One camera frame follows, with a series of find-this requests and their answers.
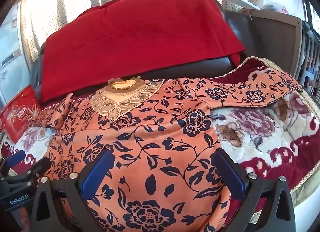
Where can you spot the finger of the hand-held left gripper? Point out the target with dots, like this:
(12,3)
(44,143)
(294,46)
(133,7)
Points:
(35,168)
(15,158)

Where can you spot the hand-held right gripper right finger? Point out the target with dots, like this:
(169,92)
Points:
(228,172)

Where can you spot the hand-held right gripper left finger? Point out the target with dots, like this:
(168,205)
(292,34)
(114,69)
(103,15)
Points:
(96,172)

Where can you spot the orange floral top with lace collar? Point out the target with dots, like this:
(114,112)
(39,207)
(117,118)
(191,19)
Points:
(155,132)

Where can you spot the red box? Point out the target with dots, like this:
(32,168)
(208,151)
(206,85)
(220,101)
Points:
(18,117)

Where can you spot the floral plush blanket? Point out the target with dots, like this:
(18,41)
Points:
(265,134)

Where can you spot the white appliance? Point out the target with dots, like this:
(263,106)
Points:
(10,54)

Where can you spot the dark leather sofa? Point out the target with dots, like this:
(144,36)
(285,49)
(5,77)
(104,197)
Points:
(252,34)

